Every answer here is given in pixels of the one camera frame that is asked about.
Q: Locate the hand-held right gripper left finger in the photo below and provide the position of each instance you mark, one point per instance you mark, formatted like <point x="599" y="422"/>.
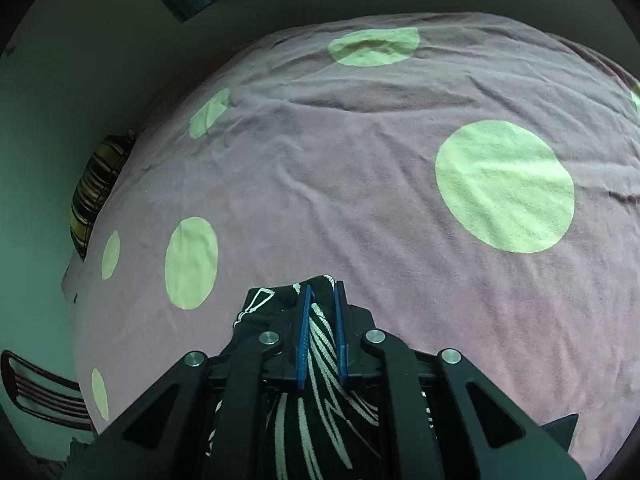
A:
<point x="305" y="350"/>

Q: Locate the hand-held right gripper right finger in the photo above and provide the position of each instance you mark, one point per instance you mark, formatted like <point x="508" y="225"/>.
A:
<point x="342" y="340"/>

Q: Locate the black garment with white print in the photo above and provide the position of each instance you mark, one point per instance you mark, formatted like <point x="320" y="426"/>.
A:
<point x="325" y="410"/>

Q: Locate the pink blanket with green dots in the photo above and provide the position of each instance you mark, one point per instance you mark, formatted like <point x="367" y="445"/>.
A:
<point x="350" y="185"/>

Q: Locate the yellow black striped cushion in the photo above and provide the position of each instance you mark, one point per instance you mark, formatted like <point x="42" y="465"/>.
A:
<point x="97" y="185"/>

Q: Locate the dark red chair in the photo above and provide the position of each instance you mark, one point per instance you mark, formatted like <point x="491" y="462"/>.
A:
<point x="40" y="390"/>

